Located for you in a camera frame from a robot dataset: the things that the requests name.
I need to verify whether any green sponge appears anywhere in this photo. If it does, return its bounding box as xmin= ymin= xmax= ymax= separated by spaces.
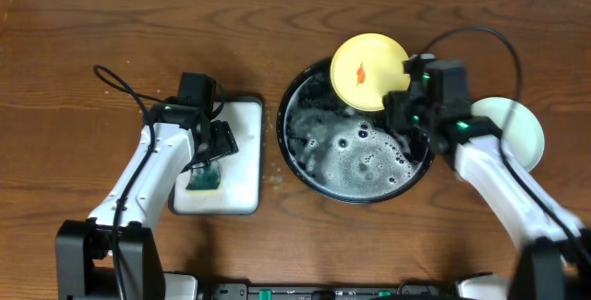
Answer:
xmin=186 ymin=162 xmax=222 ymax=191

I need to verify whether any yellow plate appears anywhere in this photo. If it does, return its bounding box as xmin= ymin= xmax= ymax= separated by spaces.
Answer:
xmin=330 ymin=33 xmax=410 ymax=112

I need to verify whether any light green plate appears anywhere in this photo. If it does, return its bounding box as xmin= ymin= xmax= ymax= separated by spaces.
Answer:
xmin=471 ymin=97 xmax=545 ymax=172

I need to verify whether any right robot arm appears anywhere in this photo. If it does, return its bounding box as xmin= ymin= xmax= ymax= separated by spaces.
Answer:
xmin=383 ymin=91 xmax=590 ymax=299

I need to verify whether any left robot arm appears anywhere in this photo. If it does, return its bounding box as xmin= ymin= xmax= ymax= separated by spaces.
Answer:
xmin=55 ymin=103 xmax=238 ymax=299

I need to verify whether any white rectangular sponge tray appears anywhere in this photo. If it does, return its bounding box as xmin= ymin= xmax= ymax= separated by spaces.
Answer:
xmin=168 ymin=96 xmax=264 ymax=215

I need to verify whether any round black tray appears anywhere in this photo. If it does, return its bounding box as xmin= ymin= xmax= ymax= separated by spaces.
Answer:
xmin=276 ymin=58 xmax=434 ymax=204

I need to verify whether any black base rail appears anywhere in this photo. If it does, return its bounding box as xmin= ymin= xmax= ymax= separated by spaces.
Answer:
xmin=161 ymin=282 xmax=509 ymax=300

